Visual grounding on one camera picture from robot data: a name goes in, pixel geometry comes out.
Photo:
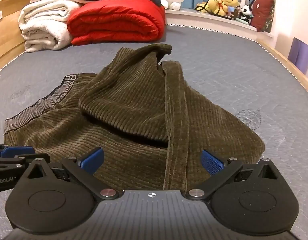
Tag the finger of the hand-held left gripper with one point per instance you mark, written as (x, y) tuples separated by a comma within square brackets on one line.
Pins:
[(9, 164), (16, 151)]

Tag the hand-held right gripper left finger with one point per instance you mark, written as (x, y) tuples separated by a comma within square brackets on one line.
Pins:
[(92, 161)]

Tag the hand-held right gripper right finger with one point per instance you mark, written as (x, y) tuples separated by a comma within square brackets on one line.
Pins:
[(212, 163)]

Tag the grey quilted mattress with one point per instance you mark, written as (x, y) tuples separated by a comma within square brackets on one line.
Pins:
[(219, 67)]

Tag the white folded blanket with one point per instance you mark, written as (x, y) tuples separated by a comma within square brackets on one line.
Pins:
[(44, 25)]

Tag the purple box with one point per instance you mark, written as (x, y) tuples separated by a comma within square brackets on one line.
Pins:
[(299, 53)]

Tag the red quilt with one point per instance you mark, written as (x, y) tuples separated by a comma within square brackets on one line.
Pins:
[(119, 22)]

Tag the panda plush toy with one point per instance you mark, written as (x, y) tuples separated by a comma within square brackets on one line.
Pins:
[(246, 11)]

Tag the yellow plush toy red scarf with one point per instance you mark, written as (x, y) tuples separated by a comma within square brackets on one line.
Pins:
[(216, 5)]

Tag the yellow plush bear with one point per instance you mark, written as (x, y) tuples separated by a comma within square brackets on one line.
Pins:
[(231, 0)]

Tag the wooden bed frame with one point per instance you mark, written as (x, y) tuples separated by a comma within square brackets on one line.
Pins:
[(6, 35)]

